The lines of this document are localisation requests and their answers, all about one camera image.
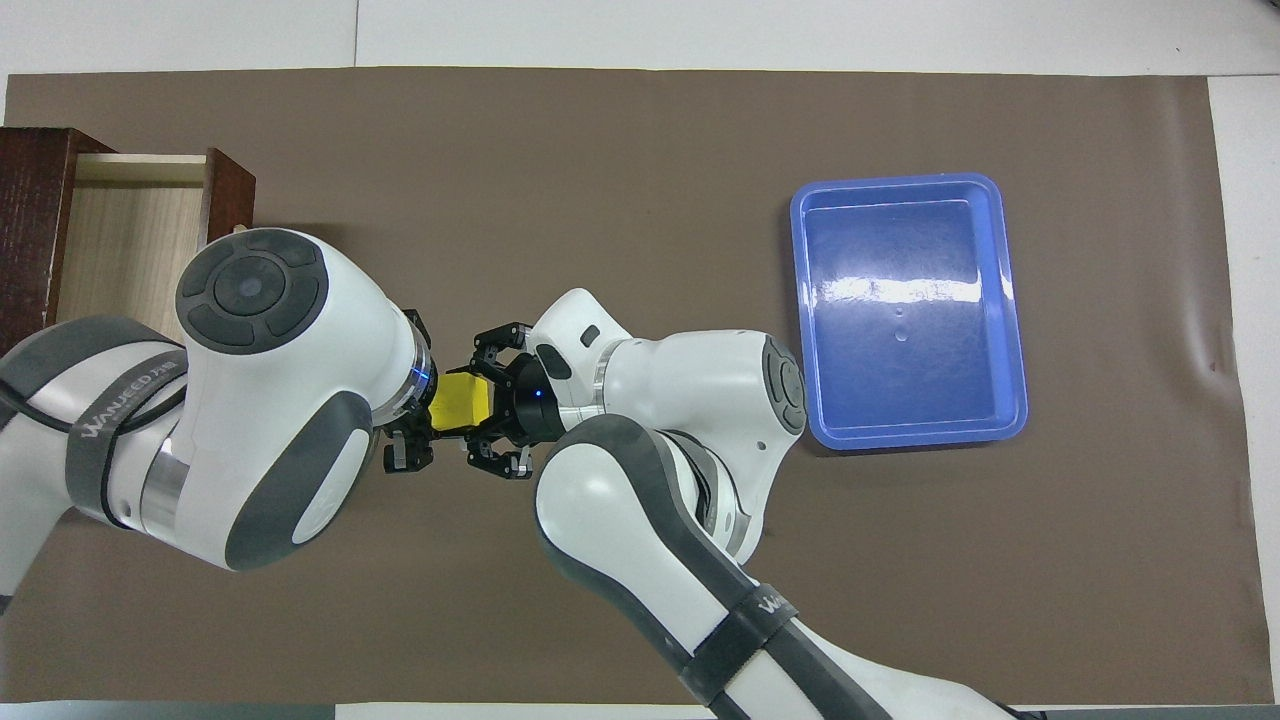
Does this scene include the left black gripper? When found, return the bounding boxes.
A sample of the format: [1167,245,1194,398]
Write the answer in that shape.
[382,308,443,475]

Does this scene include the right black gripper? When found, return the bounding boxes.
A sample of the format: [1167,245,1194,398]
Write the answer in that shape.
[464,321,563,482]

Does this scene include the yellow cube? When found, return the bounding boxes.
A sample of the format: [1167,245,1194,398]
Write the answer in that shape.
[429,369,494,434]

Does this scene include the wooden drawer with dark front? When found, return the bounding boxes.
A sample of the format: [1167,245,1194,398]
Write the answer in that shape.
[55,147,257,333]

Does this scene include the brown table mat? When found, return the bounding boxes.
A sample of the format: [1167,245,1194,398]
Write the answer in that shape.
[0,66,1276,706]

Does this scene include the blue plastic tray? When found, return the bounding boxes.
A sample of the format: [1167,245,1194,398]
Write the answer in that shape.
[789,173,1030,452]

